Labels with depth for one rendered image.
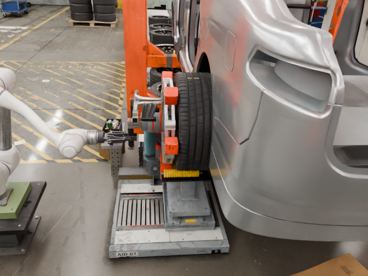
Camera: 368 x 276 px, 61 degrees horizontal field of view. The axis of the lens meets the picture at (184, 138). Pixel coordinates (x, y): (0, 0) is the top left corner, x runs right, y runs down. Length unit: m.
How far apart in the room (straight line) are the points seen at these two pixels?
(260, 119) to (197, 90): 0.81
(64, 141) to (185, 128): 0.67
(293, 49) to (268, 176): 0.45
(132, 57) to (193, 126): 0.85
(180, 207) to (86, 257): 0.73
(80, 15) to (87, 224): 8.48
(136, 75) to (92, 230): 1.22
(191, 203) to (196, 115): 0.82
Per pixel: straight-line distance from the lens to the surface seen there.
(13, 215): 2.32
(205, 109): 1.81
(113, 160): 2.94
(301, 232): 1.43
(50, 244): 2.52
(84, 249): 2.42
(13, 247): 2.56
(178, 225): 2.32
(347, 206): 1.30
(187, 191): 2.38
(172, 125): 1.81
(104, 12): 10.32
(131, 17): 2.34
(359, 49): 6.89
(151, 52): 4.39
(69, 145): 1.78
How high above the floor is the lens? 1.78
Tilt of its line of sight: 29 degrees down
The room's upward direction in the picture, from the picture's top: 3 degrees clockwise
